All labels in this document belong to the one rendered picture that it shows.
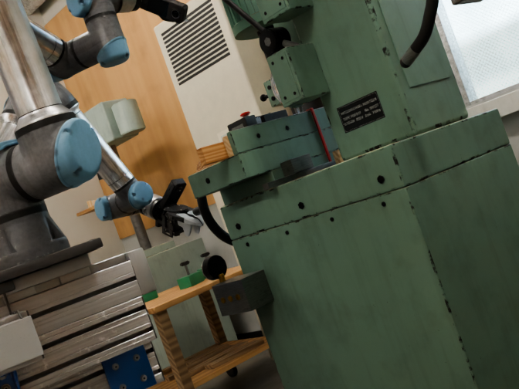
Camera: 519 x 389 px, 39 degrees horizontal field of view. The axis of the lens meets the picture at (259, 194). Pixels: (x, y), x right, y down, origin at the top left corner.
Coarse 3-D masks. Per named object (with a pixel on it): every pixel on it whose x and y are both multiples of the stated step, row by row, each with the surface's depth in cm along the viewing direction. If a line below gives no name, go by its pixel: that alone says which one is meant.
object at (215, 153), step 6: (216, 144) 170; (222, 144) 171; (198, 150) 167; (204, 150) 167; (210, 150) 168; (216, 150) 169; (222, 150) 170; (198, 156) 168; (204, 156) 167; (210, 156) 168; (216, 156) 169; (222, 156) 170; (228, 156) 171; (204, 162) 167; (210, 162) 167
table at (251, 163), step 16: (272, 144) 176; (288, 144) 179; (304, 144) 183; (320, 144) 187; (336, 144) 191; (224, 160) 173; (240, 160) 169; (256, 160) 172; (272, 160) 175; (192, 176) 182; (208, 176) 178; (224, 176) 174; (240, 176) 170; (256, 176) 178; (208, 192) 180
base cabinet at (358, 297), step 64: (448, 192) 154; (512, 192) 170; (256, 256) 182; (320, 256) 167; (384, 256) 154; (448, 256) 149; (512, 256) 164; (320, 320) 172; (384, 320) 158; (448, 320) 146; (512, 320) 158; (320, 384) 177; (384, 384) 162; (448, 384) 150; (512, 384) 152
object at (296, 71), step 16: (288, 48) 162; (304, 48) 165; (272, 64) 165; (288, 64) 162; (304, 64) 164; (320, 64) 167; (288, 80) 163; (304, 80) 162; (320, 80) 166; (288, 96) 164; (304, 96) 161
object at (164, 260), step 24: (96, 120) 404; (120, 120) 393; (144, 240) 413; (192, 240) 419; (168, 264) 398; (192, 264) 409; (168, 288) 395; (168, 312) 391; (192, 312) 401; (192, 336) 397
